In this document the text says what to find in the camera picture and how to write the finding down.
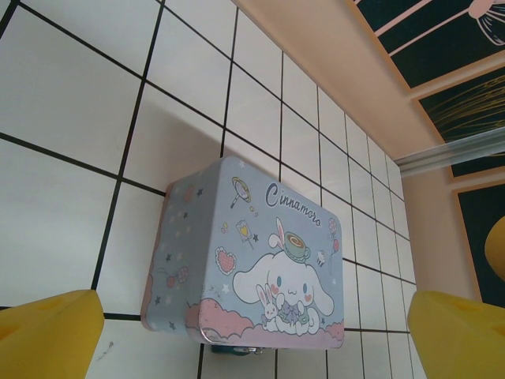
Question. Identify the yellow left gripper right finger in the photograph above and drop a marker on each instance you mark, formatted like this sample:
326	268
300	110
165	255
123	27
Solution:
457	335

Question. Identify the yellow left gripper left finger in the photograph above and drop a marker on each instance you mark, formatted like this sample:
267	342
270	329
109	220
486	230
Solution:
47	331

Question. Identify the teal padlock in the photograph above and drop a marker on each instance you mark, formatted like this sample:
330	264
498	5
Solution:
230	350

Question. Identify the clear plastic zip bag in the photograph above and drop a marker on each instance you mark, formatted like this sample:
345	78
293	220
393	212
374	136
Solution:
244	252

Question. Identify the aluminium frame post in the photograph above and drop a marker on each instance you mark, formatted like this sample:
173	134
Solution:
446	155

